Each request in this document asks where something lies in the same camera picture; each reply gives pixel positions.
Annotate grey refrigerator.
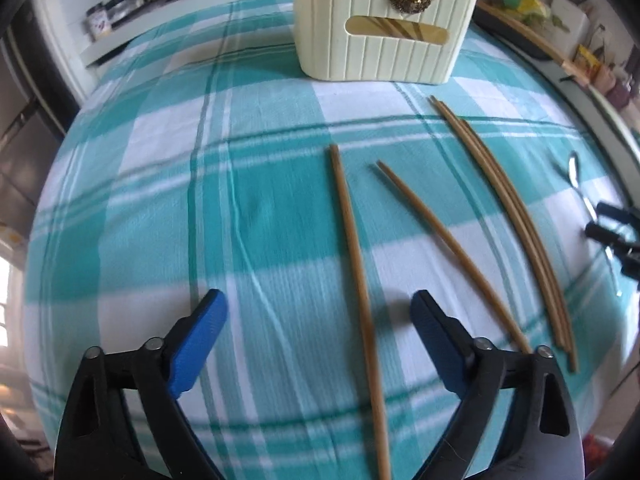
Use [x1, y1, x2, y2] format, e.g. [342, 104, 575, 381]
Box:
[0, 30, 69, 222]

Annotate white knife block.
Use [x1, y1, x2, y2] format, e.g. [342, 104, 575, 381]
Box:
[549, 0, 592, 47]

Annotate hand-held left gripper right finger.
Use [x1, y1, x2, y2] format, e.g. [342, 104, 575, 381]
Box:
[410, 290, 586, 480]

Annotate wooden cutting board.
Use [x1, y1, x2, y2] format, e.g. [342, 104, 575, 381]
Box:
[475, 2, 594, 86]

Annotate glass spice jar white label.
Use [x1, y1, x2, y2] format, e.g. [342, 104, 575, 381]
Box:
[86, 4, 110, 43]

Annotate yellow green plastic bags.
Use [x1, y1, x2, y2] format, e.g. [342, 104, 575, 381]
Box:
[499, 0, 568, 28]

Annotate pink cup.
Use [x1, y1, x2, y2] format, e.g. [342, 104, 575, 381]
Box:
[597, 66, 632, 107]

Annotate metal spoon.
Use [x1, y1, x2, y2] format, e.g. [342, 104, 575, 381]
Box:
[566, 152, 624, 299]

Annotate clear seasoning box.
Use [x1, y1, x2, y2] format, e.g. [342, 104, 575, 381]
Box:
[106, 0, 147, 28]

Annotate yellow printed cup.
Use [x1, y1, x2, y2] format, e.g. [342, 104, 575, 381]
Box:
[574, 45, 602, 79]

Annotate cream ribbed utensil holder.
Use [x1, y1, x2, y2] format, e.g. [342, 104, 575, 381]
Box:
[291, 0, 481, 85]

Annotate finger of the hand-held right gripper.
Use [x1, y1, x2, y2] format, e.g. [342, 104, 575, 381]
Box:
[596, 201, 640, 226]
[585, 223, 640, 277]

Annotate teal checked tablecloth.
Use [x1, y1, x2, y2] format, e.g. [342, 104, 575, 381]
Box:
[25, 0, 637, 480]

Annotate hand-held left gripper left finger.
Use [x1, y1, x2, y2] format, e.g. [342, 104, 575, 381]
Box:
[54, 289, 229, 480]

